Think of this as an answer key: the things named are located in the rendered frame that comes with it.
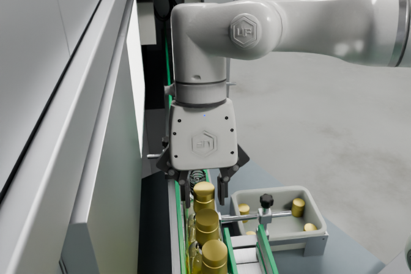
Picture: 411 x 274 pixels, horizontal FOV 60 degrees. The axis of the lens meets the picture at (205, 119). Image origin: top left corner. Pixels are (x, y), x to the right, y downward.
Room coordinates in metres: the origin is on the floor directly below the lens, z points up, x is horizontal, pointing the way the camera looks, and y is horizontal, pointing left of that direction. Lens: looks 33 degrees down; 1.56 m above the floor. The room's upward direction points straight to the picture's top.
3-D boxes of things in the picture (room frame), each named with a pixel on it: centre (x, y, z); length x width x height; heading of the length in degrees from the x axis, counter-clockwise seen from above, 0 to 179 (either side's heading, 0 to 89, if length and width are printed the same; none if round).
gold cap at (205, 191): (0.42, 0.00, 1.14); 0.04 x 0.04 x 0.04
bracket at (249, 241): (0.54, -0.09, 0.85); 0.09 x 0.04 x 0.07; 97
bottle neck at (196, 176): (0.47, 0.01, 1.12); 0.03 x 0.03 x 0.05
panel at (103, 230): (0.65, 0.17, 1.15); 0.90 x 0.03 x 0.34; 7
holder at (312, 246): (0.67, -0.16, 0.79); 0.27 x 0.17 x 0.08; 97
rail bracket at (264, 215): (0.54, -0.11, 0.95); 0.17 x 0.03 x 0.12; 97
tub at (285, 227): (0.67, -0.19, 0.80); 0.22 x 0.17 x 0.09; 97
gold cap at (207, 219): (0.36, 0.00, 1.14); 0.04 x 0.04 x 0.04
